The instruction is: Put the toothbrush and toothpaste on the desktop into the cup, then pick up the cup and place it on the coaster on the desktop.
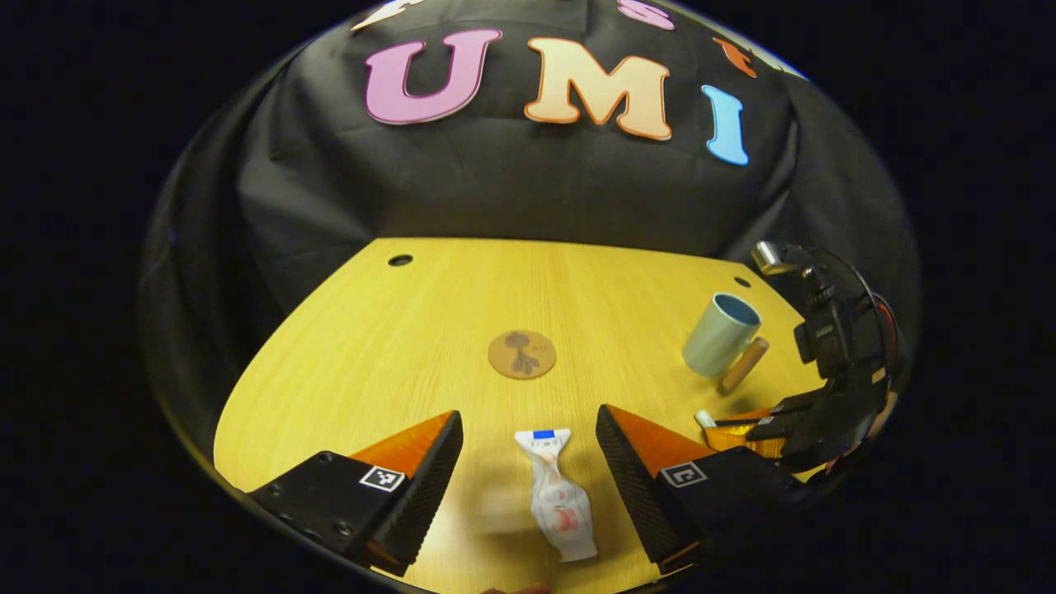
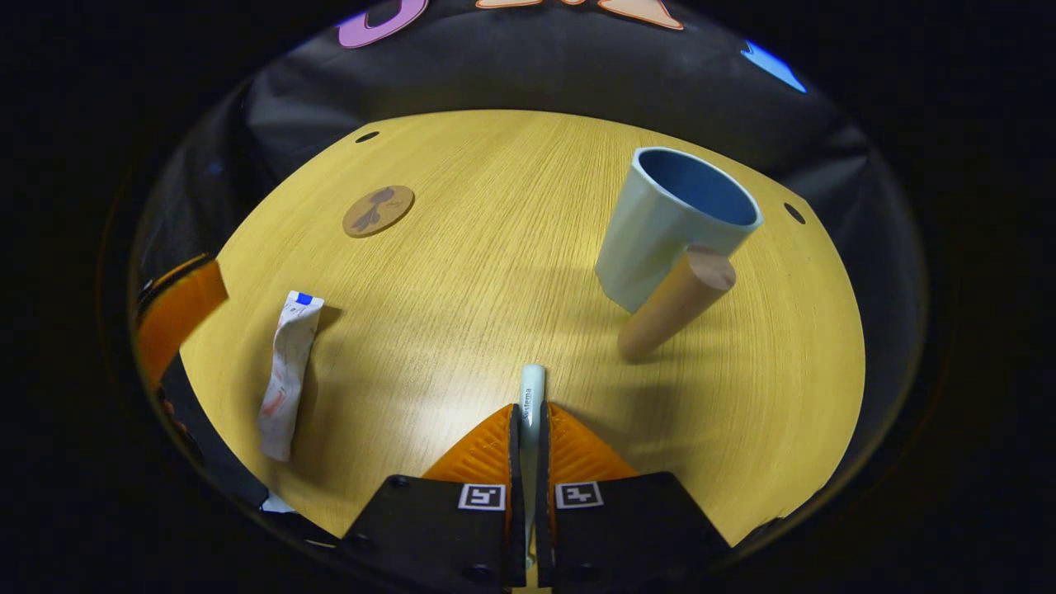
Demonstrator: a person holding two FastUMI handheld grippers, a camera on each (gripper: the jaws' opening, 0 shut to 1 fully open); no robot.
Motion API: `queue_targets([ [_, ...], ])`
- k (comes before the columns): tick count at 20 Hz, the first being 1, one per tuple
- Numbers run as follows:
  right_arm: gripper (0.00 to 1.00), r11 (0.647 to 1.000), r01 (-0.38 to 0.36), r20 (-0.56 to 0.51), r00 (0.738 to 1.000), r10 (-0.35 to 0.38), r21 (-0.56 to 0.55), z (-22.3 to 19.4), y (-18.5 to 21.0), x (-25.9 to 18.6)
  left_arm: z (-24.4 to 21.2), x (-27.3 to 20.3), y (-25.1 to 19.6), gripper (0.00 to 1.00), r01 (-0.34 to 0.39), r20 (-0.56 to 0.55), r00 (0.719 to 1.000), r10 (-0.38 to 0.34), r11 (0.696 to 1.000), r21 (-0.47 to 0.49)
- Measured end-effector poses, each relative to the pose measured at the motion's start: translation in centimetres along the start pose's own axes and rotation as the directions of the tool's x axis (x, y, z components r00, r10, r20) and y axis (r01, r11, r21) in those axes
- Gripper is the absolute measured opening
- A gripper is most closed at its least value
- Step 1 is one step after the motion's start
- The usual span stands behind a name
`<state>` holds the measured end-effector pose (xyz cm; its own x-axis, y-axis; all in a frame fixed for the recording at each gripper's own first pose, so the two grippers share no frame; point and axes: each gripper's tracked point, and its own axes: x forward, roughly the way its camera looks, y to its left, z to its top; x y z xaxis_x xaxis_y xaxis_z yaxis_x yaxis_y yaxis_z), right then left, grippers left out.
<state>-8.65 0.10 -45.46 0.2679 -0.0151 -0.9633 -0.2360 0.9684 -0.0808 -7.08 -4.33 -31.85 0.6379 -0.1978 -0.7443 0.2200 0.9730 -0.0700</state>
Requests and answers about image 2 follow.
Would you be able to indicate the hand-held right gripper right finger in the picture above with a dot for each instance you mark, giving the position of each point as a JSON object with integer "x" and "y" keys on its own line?
{"x": 543, "y": 536}

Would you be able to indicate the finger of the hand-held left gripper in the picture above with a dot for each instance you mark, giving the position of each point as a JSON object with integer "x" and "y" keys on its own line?
{"x": 177, "y": 313}

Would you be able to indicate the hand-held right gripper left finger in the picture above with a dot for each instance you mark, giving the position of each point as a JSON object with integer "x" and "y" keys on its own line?
{"x": 516, "y": 536}

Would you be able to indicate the white toothpaste tube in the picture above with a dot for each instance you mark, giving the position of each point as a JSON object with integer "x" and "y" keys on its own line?
{"x": 285, "y": 379}

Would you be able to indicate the pale green toothbrush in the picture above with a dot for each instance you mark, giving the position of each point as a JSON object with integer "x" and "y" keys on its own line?
{"x": 532, "y": 388}

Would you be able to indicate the round brown coaster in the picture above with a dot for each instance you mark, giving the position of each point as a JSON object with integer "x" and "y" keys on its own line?
{"x": 378, "y": 211}

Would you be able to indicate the wooden desktop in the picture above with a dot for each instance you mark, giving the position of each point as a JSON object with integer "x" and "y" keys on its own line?
{"x": 462, "y": 289}

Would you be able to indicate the black backdrop cloth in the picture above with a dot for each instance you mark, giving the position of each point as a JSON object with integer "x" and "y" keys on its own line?
{"x": 536, "y": 74}

